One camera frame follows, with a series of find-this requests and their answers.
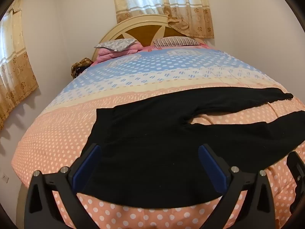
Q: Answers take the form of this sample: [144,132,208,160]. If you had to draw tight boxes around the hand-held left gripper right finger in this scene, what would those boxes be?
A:
[198,144,279,229]

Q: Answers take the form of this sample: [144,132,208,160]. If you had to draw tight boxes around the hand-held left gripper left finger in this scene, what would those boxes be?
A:
[24,143,103,229]

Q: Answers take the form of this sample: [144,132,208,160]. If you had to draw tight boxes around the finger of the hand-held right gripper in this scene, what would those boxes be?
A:
[287,151,305,217]

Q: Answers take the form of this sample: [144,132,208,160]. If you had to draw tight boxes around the black pants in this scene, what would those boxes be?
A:
[81,87,305,209]

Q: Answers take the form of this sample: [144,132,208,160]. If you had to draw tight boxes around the pink polka dot blanket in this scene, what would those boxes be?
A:
[11,45,305,229]

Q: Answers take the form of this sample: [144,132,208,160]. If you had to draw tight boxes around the brown patterned bag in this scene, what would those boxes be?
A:
[71,57,92,79]

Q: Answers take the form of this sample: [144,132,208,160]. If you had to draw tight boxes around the beige floral curtain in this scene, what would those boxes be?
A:
[0,0,39,129]
[110,0,215,39]

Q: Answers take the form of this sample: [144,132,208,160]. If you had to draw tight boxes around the pink folded blanket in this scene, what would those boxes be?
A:
[92,42,143,64]

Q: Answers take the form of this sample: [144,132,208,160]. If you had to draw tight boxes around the grey patterned pillow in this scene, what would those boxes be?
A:
[94,39,137,52]

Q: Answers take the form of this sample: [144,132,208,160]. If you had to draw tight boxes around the striped pillow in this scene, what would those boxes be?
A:
[154,36,202,48]

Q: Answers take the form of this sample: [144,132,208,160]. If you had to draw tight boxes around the cream wooden bed headboard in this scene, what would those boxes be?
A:
[92,14,198,61]

